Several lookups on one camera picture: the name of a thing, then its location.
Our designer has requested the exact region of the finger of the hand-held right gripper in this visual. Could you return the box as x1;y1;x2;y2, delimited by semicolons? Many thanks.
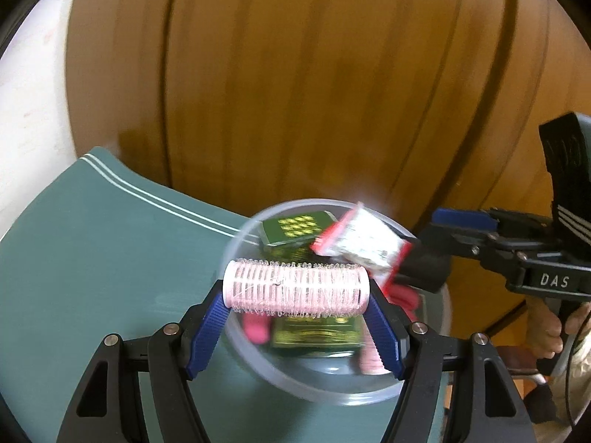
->
431;207;499;232
422;224;525;282

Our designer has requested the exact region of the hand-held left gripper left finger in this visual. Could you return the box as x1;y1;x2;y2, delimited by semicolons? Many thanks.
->
55;281;232;443

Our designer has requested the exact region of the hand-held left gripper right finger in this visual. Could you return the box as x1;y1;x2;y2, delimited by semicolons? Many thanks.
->
365;284;536;443

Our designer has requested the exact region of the pink hair roller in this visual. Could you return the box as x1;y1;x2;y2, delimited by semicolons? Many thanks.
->
222;258;371;319
359;332;386;376

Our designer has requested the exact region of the clear plastic bowl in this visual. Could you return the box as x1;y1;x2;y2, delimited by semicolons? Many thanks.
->
217;198;451;407

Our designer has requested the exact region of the red white snack packet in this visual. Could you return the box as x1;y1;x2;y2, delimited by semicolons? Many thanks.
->
310;203;414;282

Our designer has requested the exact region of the green yellow cardboard box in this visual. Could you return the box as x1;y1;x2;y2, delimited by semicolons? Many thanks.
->
257;211;338;261
270;316;365;357

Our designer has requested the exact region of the person's right hand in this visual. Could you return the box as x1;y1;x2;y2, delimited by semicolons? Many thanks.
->
529;302;591;356

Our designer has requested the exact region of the green mat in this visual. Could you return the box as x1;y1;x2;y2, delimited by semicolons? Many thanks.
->
0;147;453;443

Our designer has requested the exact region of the person's beige clothing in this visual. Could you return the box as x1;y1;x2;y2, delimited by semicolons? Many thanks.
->
538;332;591;443

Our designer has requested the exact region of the wooden cabinet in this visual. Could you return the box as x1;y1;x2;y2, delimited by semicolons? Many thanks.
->
65;0;591;347

